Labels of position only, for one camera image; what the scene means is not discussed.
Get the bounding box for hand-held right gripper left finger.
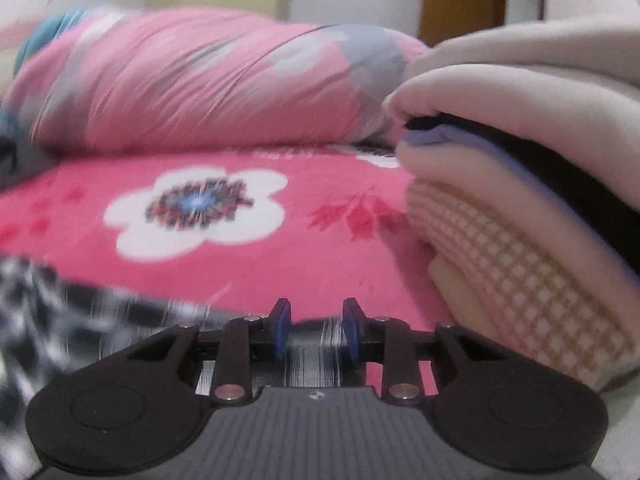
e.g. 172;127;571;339
127;298;292;406

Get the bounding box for black white plaid pants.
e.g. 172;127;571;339
0;255;371;480

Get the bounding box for pink floral duvet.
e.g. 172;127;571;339
0;7;431;153

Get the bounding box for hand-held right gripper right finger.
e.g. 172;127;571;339
341;297;506;406

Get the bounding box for stack of folded clothes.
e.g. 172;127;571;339
382;15;640;393

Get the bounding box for dark grey garment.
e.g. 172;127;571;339
0;130;56;191

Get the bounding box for teal striped quilt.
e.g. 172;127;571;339
12;7;96;76

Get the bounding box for pink floral blanket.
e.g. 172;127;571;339
0;145;456;396

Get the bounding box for brown wooden door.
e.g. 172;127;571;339
417;0;506;48

